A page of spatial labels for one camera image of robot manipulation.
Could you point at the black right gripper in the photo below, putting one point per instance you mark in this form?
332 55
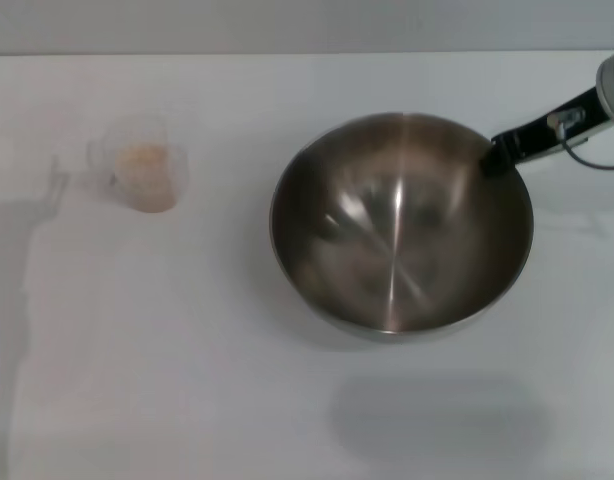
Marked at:
537 140

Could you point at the stainless steel mixing bowl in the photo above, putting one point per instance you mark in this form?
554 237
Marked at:
402 240

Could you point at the uncooked white rice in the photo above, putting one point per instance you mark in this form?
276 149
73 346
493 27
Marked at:
147 175

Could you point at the clear plastic measuring cup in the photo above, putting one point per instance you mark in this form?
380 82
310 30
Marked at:
137 135

